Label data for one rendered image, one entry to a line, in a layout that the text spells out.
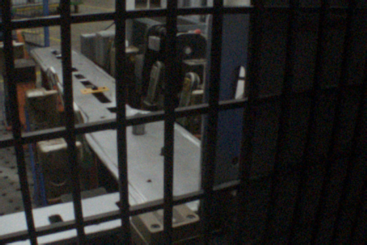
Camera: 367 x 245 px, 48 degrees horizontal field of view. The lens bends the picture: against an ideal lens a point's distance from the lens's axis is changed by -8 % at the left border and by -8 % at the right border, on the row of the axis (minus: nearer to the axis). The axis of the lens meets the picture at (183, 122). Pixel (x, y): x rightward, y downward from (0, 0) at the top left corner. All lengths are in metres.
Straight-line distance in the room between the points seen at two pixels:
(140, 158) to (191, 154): 0.11
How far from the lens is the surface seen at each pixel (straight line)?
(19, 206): 1.35
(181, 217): 0.62
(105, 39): 1.61
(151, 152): 0.93
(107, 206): 0.75
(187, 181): 0.83
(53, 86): 1.21
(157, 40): 1.27
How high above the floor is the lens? 1.41
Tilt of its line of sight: 22 degrees down
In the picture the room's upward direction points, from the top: 2 degrees clockwise
